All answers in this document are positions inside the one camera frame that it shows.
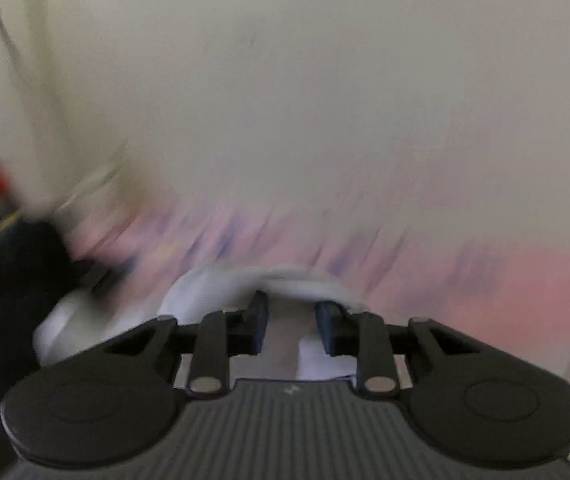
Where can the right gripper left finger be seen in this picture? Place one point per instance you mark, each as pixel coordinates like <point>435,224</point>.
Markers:
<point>219,337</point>

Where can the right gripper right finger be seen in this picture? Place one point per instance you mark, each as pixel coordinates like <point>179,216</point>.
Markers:
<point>363,336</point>

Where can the white printed t-shirt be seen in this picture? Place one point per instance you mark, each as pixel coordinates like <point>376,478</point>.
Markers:
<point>292,347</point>

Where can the black folded clothes pile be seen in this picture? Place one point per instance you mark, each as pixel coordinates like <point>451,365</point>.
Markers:
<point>36,273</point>

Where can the pink floral bed sheet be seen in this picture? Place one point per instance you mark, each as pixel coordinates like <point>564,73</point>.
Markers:
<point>514,295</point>

